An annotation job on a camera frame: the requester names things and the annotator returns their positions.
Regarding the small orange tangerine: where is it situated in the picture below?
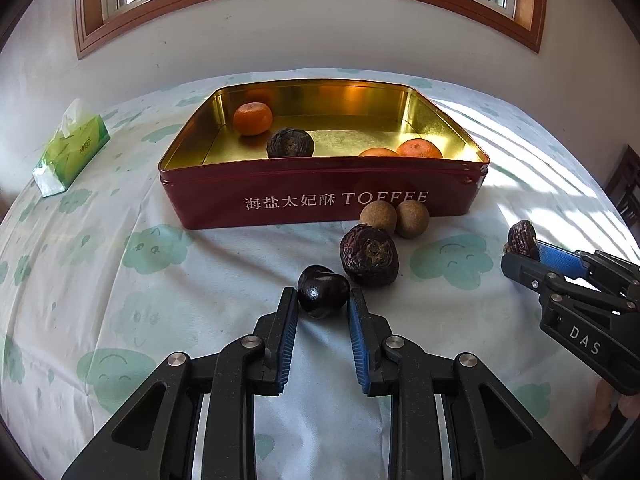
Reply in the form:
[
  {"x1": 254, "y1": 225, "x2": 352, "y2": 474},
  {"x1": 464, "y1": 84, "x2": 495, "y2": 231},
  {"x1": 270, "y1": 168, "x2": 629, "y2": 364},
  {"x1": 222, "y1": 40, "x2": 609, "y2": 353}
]
[{"x1": 396, "y1": 138, "x2": 442, "y2": 159}]

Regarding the dark purple plum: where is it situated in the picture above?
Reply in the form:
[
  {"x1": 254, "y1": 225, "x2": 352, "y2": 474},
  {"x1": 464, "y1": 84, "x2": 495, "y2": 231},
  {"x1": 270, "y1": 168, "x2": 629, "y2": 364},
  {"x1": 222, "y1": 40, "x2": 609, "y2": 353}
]
[{"x1": 297, "y1": 264, "x2": 350, "y2": 320}]

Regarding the large dark wrinkled fruit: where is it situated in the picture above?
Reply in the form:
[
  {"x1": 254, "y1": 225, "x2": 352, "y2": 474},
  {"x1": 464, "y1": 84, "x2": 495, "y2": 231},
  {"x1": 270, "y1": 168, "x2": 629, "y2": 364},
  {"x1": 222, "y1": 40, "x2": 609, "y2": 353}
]
[{"x1": 266, "y1": 128, "x2": 314, "y2": 158}]

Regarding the large orange tangerine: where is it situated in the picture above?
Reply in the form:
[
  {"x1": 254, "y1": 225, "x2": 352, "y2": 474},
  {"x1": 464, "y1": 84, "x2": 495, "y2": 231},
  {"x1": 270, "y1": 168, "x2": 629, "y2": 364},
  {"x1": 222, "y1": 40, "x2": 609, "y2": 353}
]
[{"x1": 232, "y1": 102, "x2": 273, "y2": 136}]

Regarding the person's hand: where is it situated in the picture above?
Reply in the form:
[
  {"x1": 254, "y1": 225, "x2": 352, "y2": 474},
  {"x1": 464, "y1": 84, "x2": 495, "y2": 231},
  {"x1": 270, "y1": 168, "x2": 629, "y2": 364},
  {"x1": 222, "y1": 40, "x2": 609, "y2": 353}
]
[{"x1": 588, "y1": 379, "x2": 616, "y2": 431}]

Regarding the dark wooden chair right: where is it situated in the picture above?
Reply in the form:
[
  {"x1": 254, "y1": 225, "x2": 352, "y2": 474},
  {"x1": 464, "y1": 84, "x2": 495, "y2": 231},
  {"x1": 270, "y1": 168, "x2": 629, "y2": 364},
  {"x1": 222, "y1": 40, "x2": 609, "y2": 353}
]
[{"x1": 604, "y1": 145, "x2": 640, "y2": 229}]

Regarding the brown longan right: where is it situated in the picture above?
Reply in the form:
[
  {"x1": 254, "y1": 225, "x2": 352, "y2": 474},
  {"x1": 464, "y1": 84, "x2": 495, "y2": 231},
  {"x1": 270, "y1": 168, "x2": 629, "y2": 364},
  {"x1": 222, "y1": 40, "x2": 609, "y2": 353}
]
[{"x1": 396, "y1": 200, "x2": 431, "y2": 240}]

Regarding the brown longan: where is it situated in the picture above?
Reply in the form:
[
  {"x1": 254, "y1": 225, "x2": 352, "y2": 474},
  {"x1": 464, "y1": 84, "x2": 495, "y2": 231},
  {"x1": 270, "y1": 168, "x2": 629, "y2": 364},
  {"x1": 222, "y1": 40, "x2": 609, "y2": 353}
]
[
  {"x1": 359, "y1": 200, "x2": 398, "y2": 235},
  {"x1": 396, "y1": 200, "x2": 431, "y2": 240}
]

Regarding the brown longan left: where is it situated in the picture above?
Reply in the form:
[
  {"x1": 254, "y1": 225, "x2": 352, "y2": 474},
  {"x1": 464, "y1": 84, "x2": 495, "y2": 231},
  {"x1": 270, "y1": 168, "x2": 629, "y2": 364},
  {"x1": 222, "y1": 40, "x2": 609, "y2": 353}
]
[{"x1": 359, "y1": 200, "x2": 398, "y2": 235}]

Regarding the dark wrinkled passion fruit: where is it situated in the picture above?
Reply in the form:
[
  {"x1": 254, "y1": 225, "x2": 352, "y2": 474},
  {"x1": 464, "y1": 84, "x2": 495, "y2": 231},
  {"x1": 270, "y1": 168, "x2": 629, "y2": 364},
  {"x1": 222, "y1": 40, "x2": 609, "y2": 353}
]
[{"x1": 340, "y1": 224, "x2": 399, "y2": 288}]

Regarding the cloud print tablecloth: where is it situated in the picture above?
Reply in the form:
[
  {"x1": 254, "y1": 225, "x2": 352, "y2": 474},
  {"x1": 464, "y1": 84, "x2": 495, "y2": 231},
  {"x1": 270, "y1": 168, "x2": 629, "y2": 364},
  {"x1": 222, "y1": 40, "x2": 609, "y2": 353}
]
[{"x1": 1, "y1": 72, "x2": 639, "y2": 479}]

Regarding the red gold toffee tin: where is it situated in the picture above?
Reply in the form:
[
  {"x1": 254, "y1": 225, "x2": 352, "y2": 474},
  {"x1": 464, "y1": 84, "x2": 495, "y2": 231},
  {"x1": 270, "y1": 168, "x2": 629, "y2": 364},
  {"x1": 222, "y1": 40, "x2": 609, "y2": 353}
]
[{"x1": 158, "y1": 78, "x2": 489, "y2": 230}]

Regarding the green tissue pack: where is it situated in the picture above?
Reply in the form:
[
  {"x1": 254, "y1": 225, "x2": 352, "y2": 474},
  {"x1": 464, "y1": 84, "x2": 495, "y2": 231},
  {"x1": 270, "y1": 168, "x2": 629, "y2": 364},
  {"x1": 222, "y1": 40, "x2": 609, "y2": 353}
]
[{"x1": 32, "y1": 99, "x2": 111, "y2": 197}]

